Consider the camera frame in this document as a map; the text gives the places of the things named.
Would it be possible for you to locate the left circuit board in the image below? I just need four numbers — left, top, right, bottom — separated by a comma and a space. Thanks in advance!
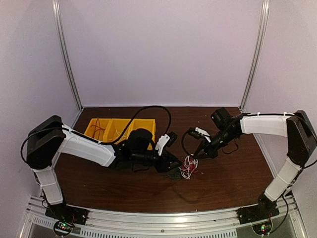
53, 221, 75, 236

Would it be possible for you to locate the circuit board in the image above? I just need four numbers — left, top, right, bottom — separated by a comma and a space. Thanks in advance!
252, 221, 272, 236
53, 221, 75, 236

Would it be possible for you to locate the front aluminium rail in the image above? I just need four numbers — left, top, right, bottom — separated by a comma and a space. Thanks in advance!
16, 195, 309, 238

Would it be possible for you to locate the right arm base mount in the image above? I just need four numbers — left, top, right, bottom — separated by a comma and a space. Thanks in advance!
237, 193, 279, 224

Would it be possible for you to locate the cable bundle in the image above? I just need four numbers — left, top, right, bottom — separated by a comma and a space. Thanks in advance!
164, 154, 200, 181

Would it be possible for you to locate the yellow plastic bin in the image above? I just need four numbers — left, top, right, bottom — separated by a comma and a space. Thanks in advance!
84, 118, 110, 141
103, 119, 130, 142
128, 119, 156, 152

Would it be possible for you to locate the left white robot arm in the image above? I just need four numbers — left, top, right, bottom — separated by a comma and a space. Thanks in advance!
20, 115, 182, 220

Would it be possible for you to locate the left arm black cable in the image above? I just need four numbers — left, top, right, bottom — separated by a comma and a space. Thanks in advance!
108, 105, 173, 147

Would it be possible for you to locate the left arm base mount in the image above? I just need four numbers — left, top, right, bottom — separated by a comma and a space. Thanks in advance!
45, 201, 88, 225

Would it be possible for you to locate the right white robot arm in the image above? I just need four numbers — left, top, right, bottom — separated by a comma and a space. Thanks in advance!
189, 108, 317, 219

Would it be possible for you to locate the left aluminium frame post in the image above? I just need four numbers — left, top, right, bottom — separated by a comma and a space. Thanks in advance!
52, 0, 83, 110

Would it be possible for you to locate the left yellow plastic bin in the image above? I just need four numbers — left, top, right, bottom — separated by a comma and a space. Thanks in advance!
84, 118, 110, 141

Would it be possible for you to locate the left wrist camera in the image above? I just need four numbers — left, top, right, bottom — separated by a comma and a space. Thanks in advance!
155, 131, 177, 156

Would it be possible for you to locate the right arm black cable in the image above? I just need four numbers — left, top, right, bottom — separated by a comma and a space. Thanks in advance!
181, 130, 196, 159

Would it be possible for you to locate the right circuit board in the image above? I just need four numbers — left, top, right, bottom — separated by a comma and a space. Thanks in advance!
252, 221, 272, 236

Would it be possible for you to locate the right yellow plastic bin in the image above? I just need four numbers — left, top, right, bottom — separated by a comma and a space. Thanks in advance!
128, 119, 156, 152

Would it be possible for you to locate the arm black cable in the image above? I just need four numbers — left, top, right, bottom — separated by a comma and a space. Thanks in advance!
181, 130, 196, 159
108, 105, 173, 147

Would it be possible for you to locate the middle yellow plastic bin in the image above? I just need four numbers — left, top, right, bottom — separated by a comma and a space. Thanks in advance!
103, 119, 130, 142

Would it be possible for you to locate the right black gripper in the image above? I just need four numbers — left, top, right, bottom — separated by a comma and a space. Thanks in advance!
193, 128, 238, 159

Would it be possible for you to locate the right aluminium frame post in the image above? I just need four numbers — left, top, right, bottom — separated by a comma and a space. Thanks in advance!
239, 0, 270, 112

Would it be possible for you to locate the aluminium frame post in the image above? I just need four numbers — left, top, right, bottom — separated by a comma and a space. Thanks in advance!
239, 0, 270, 112
52, 0, 83, 110

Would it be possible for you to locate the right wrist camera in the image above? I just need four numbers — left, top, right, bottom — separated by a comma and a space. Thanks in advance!
188, 127, 211, 143

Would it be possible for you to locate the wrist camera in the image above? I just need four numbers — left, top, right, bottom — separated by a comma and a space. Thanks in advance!
188, 127, 211, 143
155, 131, 177, 156

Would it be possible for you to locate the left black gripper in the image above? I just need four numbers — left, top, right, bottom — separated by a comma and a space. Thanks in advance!
132, 148, 183, 173

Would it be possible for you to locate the red cable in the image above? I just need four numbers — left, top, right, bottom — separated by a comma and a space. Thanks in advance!
90, 118, 105, 138

